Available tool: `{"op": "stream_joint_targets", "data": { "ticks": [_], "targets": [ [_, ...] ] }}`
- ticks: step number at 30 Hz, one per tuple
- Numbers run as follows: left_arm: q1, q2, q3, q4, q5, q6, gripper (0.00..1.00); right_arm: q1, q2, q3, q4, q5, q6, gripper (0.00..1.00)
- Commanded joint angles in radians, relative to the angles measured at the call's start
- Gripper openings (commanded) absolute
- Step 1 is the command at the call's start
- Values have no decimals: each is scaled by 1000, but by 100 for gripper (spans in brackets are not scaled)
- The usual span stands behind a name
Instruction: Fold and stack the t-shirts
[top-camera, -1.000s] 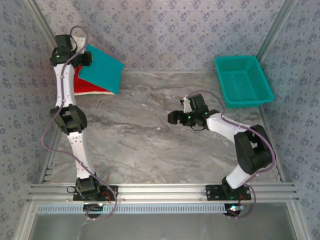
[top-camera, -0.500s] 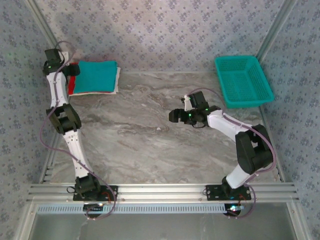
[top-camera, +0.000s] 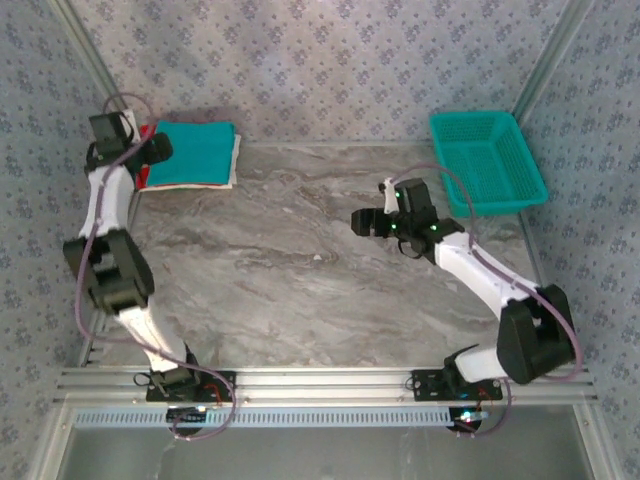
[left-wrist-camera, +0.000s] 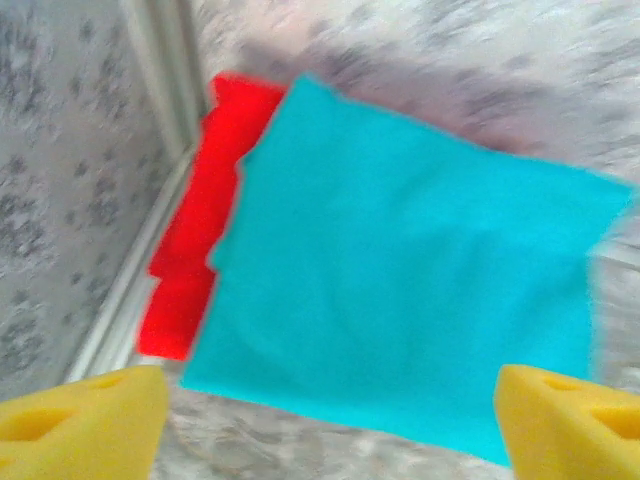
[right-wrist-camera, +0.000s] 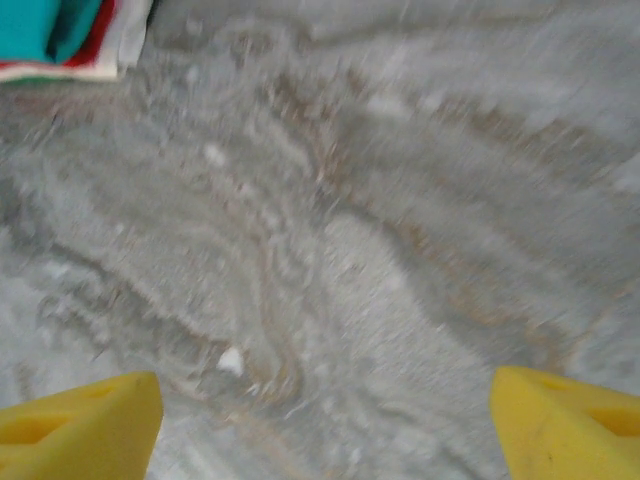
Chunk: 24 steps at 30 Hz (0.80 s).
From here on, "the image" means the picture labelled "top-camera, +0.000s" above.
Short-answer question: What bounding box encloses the teal printed t-shirt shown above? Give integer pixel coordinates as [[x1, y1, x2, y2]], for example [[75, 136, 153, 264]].
[[148, 121, 237, 187]]

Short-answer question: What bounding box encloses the red folded t-shirt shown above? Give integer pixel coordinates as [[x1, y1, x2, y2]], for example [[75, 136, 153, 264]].
[[135, 124, 157, 191]]

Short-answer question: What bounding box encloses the white folded t-shirt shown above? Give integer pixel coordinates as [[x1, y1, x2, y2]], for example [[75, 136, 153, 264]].
[[137, 133, 243, 194]]

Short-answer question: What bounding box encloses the teal plastic basket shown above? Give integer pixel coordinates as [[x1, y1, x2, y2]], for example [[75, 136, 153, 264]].
[[428, 110, 549, 219]]

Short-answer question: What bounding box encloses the small black controller board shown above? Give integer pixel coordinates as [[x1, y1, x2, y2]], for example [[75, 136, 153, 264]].
[[449, 407, 489, 434], [166, 405, 209, 426]]

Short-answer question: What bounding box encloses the aluminium frame post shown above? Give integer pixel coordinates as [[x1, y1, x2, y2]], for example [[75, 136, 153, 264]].
[[52, 0, 126, 121], [510, 0, 599, 120]]

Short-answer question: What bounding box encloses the aluminium side rail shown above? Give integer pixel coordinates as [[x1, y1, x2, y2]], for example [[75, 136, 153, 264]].
[[519, 215, 550, 291]]

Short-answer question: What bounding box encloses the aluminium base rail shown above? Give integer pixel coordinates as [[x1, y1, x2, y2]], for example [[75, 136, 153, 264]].
[[52, 364, 599, 405]]

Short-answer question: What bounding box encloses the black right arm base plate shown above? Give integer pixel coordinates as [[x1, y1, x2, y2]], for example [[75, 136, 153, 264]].
[[410, 368, 504, 402]]

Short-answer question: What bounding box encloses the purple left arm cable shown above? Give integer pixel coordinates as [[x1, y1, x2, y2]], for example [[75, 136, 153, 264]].
[[73, 93, 237, 442]]

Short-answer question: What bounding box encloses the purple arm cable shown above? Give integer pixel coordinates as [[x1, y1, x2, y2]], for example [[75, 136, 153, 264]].
[[73, 93, 237, 442], [392, 163, 584, 441]]

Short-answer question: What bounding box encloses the grey slotted cable duct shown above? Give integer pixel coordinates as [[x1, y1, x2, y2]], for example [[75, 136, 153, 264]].
[[73, 405, 484, 430]]

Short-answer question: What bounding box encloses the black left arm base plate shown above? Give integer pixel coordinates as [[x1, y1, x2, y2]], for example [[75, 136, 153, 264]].
[[145, 369, 237, 404]]

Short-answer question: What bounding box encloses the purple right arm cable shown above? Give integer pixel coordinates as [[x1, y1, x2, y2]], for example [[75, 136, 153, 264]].
[[392, 163, 584, 441]]

